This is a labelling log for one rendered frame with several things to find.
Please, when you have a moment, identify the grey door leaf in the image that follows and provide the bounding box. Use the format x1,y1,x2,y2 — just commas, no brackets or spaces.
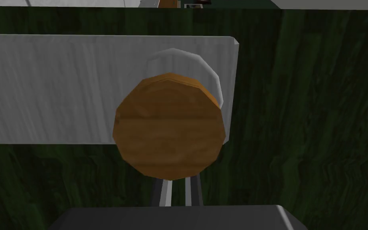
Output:
0,34,240,146

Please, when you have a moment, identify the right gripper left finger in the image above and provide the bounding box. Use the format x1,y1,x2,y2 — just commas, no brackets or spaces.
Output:
150,178,173,207

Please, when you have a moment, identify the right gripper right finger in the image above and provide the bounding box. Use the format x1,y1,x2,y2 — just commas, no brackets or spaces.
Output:
184,174,204,207

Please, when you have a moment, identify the orange and white door knob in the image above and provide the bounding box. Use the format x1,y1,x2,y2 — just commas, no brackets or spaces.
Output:
112,48,226,181

